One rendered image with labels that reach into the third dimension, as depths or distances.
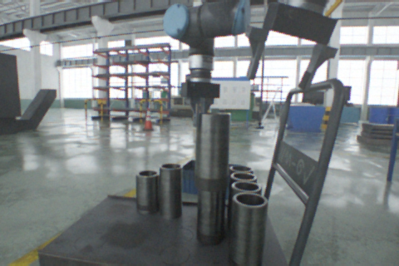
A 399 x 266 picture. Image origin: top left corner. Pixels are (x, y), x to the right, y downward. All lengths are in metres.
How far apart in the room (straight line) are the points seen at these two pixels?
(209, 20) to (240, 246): 0.71
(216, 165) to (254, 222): 0.23
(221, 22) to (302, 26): 0.20
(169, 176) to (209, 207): 0.29
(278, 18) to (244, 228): 0.63
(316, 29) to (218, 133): 0.42
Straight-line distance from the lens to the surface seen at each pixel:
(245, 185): 0.98
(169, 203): 1.18
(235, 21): 0.58
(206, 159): 0.74
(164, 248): 1.02
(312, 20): 0.49
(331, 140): 0.75
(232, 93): 8.35
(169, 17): 0.66
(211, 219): 0.97
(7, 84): 7.07
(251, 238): 0.81
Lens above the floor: 0.86
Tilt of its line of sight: 7 degrees down
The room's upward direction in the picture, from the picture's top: 2 degrees clockwise
